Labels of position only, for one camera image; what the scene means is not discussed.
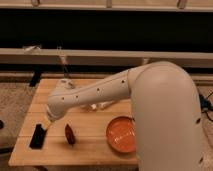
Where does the wooden table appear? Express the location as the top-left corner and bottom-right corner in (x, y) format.
(9, 79), (137, 166)

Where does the white lying bottle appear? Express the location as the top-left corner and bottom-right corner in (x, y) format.
(81, 101), (117, 111)

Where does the orange bowl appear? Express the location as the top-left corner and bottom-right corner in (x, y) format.
(106, 116), (136, 153)

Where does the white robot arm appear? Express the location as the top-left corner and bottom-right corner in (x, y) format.
(46, 61), (204, 171)

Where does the black rectangular remote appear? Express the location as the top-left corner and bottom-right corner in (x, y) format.
(29, 124), (47, 149)

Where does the long wooden shelf rail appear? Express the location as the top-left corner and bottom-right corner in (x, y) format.
(0, 48), (213, 68)

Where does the blue device on floor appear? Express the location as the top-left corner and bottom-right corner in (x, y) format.
(199, 94), (213, 112)

